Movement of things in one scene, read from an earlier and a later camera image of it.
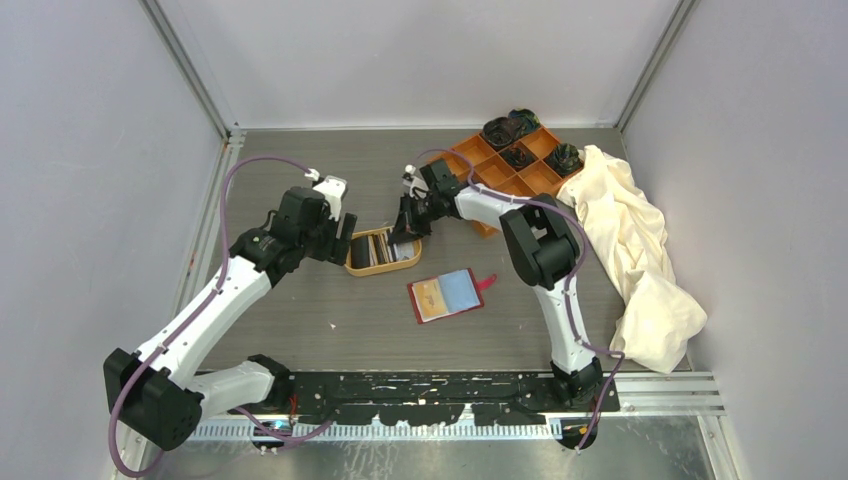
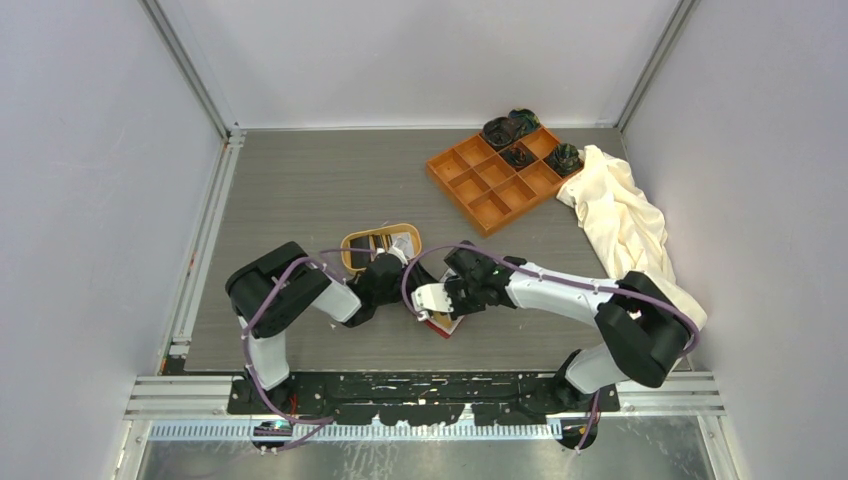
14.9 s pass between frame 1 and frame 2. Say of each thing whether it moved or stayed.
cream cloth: stayed
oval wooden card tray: stayed
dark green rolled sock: stayed
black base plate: stayed
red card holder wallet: moved
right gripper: moved
